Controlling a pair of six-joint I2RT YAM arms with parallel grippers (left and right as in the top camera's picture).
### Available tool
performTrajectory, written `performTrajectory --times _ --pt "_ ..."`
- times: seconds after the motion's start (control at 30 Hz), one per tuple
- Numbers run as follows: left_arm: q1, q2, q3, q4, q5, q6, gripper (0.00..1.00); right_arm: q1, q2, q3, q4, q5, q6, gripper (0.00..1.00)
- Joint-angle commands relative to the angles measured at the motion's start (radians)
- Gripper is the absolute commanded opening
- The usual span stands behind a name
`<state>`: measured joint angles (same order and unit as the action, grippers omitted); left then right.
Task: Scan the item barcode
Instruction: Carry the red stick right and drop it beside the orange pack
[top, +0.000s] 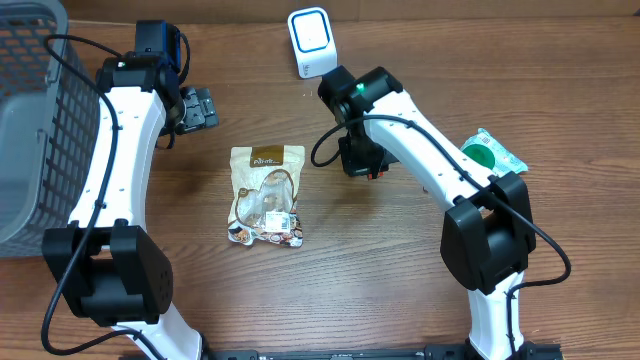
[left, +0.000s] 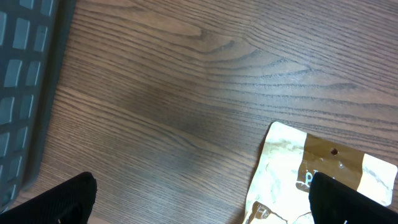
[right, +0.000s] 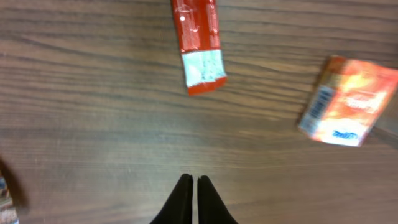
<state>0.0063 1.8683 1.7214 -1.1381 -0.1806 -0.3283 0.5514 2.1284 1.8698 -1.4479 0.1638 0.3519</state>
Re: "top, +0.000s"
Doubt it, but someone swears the teal snack packet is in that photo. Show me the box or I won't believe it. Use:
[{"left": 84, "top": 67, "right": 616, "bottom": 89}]
[{"left": 461, "top": 128, "right": 529, "bottom": 177}]

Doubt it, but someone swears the white barcode scanner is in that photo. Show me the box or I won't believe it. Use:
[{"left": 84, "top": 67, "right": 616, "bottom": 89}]
[{"left": 287, "top": 7, "right": 338, "bottom": 79}]

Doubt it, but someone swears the grey plastic mesh basket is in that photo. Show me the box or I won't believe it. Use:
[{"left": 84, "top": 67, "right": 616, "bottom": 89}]
[{"left": 1, "top": 0, "right": 100, "bottom": 258}]

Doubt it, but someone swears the green lid jar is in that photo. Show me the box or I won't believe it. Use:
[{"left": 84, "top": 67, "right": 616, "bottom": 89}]
[{"left": 462, "top": 144, "right": 496, "bottom": 170}]

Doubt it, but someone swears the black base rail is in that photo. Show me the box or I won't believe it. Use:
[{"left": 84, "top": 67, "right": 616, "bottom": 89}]
[{"left": 199, "top": 343, "right": 564, "bottom": 360}]

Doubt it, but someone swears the beige snack bag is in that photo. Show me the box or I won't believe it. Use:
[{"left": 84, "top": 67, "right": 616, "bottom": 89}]
[{"left": 227, "top": 145, "right": 305, "bottom": 248}]

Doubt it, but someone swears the red stick packet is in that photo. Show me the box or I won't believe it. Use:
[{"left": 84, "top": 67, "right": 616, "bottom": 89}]
[{"left": 367, "top": 171, "right": 384, "bottom": 181}]

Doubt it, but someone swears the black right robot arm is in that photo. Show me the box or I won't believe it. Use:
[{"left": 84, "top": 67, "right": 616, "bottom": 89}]
[{"left": 318, "top": 66, "right": 536, "bottom": 359}]

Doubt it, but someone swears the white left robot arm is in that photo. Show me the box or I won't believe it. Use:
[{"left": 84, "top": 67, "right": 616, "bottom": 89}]
[{"left": 41, "top": 20, "right": 219, "bottom": 359}]

